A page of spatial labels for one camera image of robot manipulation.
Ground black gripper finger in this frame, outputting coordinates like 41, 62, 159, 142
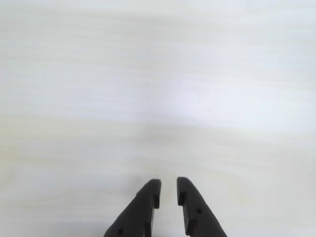
103, 178, 162, 237
176, 176, 228, 237

